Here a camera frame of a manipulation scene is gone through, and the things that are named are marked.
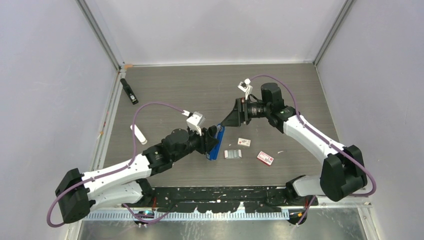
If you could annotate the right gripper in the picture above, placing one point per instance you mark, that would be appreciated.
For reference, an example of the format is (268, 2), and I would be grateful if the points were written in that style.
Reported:
(233, 119)

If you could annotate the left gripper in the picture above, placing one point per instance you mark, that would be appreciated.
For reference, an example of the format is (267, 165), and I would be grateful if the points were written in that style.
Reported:
(204, 147)

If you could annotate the blue stapler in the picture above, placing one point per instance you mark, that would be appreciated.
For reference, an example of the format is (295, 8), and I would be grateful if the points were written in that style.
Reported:
(213, 154)

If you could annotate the white staple box sleeve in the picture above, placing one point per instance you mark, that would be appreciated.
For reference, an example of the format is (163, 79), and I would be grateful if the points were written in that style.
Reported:
(244, 142)

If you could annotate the white stapler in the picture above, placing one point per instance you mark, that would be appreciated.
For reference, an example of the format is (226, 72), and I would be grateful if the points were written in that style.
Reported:
(138, 134)

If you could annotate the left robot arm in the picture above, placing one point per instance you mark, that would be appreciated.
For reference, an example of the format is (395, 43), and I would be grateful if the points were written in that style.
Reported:
(79, 193)

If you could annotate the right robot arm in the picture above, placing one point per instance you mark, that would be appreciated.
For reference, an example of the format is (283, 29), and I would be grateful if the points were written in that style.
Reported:
(342, 167)

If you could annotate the black stapler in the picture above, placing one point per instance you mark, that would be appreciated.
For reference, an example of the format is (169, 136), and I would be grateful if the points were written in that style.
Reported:
(128, 90)

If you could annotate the lower open staple tray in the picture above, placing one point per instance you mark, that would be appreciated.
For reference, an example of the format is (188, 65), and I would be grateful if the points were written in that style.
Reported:
(233, 154)

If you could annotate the red staple box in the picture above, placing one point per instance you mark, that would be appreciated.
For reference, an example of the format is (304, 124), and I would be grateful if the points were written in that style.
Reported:
(265, 158)

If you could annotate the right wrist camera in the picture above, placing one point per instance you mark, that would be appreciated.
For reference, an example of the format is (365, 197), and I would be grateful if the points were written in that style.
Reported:
(245, 86)

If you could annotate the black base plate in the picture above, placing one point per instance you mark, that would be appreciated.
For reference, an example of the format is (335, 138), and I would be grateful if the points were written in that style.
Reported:
(221, 199)

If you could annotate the slotted cable duct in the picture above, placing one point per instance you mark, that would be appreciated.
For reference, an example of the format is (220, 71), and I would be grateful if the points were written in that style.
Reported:
(238, 215)

